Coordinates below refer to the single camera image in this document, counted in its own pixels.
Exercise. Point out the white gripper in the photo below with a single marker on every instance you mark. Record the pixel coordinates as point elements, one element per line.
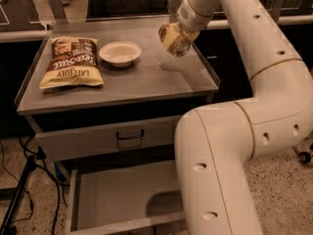
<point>188,18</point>

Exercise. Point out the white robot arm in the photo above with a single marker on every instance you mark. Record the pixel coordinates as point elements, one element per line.
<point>213,142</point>

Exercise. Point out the grey drawer cabinet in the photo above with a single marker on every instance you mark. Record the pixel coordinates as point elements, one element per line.
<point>156,85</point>

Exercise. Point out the closed upper drawer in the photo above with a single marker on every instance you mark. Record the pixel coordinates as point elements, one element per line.
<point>100,139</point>

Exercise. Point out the open lower drawer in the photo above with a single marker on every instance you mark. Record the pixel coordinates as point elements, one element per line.
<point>138,200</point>

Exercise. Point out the white bowl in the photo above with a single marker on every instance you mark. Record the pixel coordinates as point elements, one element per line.
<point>120,54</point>

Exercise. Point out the brown yellow chip bag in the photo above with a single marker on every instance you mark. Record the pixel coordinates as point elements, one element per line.
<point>74,63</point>

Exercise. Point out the black tripod leg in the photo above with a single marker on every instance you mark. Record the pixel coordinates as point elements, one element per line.
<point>17,193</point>

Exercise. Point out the black drawer handle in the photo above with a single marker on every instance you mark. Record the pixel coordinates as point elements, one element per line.
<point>138,135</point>

